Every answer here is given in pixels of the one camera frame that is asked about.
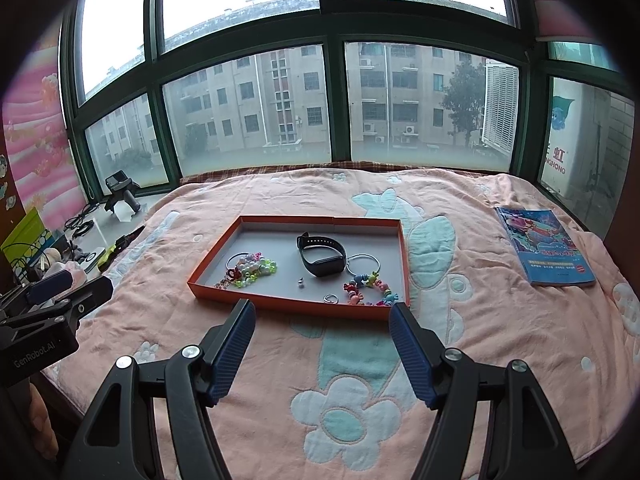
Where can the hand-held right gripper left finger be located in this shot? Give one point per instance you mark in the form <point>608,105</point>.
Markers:
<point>232,355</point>

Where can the pink printed blanket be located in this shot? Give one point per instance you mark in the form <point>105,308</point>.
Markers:
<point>500,340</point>

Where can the white banner with blue mascot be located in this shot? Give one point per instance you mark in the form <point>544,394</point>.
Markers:
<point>557,125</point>

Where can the white louvred panel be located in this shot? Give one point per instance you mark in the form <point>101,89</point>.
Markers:
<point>500,105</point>

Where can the red charm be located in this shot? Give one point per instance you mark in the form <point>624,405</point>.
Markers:
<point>231,274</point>

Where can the dark green window frame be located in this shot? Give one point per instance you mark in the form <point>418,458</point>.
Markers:
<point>330,40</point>

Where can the green box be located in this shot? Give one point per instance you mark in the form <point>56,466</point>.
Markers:
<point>25,240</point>

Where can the person's left hand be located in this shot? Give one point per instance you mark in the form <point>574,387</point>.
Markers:
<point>42,425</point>

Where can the plaid bed sheet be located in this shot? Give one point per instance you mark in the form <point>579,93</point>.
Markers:
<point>250,172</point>

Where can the pink cartoon curtain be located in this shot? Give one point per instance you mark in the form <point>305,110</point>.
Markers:
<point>35,135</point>

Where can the silver bangle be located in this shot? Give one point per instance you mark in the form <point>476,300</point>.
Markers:
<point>228,262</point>
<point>347,265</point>

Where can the black smart band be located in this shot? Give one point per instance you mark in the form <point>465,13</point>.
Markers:
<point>325,267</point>

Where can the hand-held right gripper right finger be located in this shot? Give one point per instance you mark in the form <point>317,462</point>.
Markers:
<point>410,355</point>

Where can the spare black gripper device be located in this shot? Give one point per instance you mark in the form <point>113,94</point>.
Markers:
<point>117,182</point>

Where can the cartoon wall stickers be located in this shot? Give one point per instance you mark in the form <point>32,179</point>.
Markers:
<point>5,190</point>

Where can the tree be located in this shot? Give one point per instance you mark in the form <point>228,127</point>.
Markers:
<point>462,95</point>

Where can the blue book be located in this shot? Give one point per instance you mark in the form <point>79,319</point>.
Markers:
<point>540,245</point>

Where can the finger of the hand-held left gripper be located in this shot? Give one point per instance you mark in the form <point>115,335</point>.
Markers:
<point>47,285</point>
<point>92,295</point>

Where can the apartment building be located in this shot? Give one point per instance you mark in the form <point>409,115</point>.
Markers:
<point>280,100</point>

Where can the white power bank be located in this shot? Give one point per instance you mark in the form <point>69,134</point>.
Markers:
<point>92,260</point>

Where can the orange cardboard tray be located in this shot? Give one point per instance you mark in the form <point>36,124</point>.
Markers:
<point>280,270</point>

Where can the green and black toy gun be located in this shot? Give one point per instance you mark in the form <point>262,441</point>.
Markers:
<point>120,245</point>

